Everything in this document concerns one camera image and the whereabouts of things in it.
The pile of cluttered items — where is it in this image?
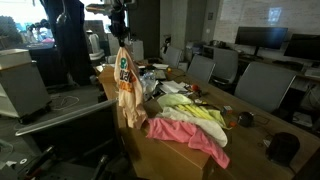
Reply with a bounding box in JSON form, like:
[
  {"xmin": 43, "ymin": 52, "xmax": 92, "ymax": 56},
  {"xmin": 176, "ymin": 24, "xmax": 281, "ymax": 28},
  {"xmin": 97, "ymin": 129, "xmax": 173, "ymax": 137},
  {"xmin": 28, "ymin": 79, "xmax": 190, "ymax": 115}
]
[{"xmin": 139, "ymin": 70, "xmax": 158, "ymax": 101}]

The light green cloth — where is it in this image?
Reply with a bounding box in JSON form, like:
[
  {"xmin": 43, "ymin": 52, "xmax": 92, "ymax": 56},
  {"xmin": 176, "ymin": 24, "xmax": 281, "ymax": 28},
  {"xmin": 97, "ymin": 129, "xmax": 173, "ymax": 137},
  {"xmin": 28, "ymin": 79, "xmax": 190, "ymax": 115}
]
[{"xmin": 156, "ymin": 93, "xmax": 194, "ymax": 109}]

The whiteboard with writing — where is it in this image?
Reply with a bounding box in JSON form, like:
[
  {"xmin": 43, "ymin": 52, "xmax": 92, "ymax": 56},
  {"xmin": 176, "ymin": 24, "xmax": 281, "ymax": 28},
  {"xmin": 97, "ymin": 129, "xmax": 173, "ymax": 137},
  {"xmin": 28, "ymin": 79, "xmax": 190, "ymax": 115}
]
[{"xmin": 218, "ymin": 0, "xmax": 320, "ymax": 36}]

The large cardboard box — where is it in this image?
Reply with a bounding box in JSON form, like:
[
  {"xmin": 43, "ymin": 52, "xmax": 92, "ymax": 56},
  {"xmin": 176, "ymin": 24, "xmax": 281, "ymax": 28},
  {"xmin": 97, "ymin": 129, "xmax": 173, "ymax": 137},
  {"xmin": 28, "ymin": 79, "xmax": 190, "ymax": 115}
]
[{"xmin": 123, "ymin": 99, "xmax": 218, "ymax": 180}]

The cream white cloth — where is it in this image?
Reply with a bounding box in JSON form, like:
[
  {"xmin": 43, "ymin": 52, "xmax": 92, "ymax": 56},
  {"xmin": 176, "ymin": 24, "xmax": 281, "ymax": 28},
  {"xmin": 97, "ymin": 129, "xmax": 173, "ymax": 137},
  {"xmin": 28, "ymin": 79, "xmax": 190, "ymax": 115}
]
[{"xmin": 159, "ymin": 106, "xmax": 229, "ymax": 148}]

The peach printed t-shirt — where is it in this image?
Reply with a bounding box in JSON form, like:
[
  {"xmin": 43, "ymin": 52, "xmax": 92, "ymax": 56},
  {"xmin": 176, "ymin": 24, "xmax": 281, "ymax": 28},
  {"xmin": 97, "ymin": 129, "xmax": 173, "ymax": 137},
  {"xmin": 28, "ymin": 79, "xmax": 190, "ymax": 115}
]
[{"xmin": 113, "ymin": 46, "xmax": 148, "ymax": 130}]

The pink cloth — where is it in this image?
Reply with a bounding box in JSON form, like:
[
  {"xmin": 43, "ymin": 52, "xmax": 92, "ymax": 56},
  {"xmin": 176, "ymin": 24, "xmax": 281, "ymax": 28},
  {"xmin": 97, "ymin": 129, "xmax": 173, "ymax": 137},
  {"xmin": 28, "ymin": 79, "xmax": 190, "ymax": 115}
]
[{"xmin": 145, "ymin": 117, "xmax": 231, "ymax": 170}]

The wide black computer monitor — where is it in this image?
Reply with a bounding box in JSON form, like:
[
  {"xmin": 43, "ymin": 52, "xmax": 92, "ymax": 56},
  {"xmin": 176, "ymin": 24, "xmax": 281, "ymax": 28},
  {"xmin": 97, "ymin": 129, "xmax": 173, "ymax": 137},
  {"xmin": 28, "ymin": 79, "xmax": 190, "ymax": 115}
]
[{"xmin": 234, "ymin": 26, "xmax": 289, "ymax": 58}]

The grey office chair holding clothes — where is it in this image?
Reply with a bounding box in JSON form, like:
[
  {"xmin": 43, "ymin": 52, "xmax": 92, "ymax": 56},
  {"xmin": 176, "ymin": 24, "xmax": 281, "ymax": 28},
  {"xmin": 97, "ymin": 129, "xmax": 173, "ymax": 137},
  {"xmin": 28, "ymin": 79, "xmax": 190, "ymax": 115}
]
[{"xmin": 14, "ymin": 98, "xmax": 125, "ymax": 168}]

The small white cabinet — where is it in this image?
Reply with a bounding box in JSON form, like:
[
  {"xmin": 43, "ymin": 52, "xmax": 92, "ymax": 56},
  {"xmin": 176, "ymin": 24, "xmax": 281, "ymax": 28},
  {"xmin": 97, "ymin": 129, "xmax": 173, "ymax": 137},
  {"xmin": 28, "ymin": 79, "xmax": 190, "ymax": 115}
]
[{"xmin": 128, "ymin": 39, "xmax": 145, "ymax": 62}]

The grey rolling cabinet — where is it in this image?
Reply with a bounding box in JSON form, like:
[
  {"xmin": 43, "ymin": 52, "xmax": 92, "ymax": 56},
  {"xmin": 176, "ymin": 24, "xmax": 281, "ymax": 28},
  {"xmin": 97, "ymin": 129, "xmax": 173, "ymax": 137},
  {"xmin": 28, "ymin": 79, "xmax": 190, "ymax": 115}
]
[{"xmin": 0, "ymin": 60, "xmax": 52, "ymax": 123}]

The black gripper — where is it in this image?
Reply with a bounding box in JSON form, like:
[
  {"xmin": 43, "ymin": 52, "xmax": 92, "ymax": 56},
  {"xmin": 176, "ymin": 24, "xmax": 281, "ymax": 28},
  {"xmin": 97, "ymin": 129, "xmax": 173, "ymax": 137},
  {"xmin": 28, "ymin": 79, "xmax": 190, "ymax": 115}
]
[{"xmin": 109, "ymin": 9, "xmax": 130, "ymax": 48}]

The black robot stand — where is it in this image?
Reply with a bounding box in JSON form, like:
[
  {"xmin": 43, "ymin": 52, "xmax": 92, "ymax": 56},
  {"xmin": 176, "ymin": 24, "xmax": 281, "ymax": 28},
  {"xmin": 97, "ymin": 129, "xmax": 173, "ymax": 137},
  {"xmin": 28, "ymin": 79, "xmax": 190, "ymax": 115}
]
[{"xmin": 0, "ymin": 144, "xmax": 113, "ymax": 180}]

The yellow striped cloth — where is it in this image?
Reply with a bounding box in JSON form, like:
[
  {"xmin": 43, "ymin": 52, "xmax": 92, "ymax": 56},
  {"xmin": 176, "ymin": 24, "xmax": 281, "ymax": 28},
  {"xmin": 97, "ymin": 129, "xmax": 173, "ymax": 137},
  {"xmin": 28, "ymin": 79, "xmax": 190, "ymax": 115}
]
[{"xmin": 173, "ymin": 103, "xmax": 231, "ymax": 130}]

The black curtain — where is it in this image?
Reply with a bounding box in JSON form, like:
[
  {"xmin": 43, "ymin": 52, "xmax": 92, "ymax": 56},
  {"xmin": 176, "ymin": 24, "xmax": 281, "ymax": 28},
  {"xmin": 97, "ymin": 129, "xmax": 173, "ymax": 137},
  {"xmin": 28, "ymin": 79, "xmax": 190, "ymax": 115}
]
[{"xmin": 41, "ymin": 0, "xmax": 93, "ymax": 86}]

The rubik's cube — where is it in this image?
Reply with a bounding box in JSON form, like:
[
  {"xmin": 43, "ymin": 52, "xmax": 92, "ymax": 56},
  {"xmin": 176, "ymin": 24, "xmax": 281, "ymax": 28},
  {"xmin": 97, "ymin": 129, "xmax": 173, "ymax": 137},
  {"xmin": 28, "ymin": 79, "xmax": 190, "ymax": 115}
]
[{"xmin": 222, "ymin": 105, "xmax": 234, "ymax": 116}]

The dark round bowl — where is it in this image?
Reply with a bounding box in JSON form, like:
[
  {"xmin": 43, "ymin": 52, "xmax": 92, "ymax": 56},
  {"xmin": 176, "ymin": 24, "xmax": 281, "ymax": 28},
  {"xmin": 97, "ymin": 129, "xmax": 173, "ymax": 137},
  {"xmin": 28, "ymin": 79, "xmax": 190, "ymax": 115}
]
[{"xmin": 265, "ymin": 131, "xmax": 301, "ymax": 168}]

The stack of white papers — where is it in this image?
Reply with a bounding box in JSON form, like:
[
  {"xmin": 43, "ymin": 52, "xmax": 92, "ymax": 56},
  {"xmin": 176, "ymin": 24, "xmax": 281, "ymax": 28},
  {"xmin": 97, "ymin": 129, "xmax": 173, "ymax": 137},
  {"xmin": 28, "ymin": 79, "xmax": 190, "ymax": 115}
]
[{"xmin": 158, "ymin": 79, "xmax": 190, "ymax": 95}]

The white storage box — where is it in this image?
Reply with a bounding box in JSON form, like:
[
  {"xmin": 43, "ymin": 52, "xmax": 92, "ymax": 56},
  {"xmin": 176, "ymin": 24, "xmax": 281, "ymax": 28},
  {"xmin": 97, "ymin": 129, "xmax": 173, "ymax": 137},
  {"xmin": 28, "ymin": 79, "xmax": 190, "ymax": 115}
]
[{"xmin": 0, "ymin": 48, "xmax": 33, "ymax": 70}]

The computer keyboard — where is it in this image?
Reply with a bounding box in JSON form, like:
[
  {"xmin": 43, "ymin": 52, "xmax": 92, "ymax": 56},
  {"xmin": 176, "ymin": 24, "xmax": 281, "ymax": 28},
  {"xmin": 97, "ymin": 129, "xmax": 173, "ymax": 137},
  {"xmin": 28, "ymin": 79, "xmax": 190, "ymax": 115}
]
[{"xmin": 304, "ymin": 67, "xmax": 320, "ymax": 80}]

